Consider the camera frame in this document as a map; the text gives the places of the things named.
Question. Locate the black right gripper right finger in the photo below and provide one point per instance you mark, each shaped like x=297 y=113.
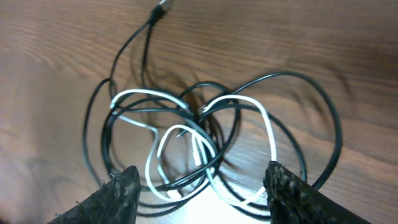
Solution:
x=292 y=201

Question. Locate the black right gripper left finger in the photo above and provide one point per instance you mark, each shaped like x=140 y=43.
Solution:
x=115 y=202

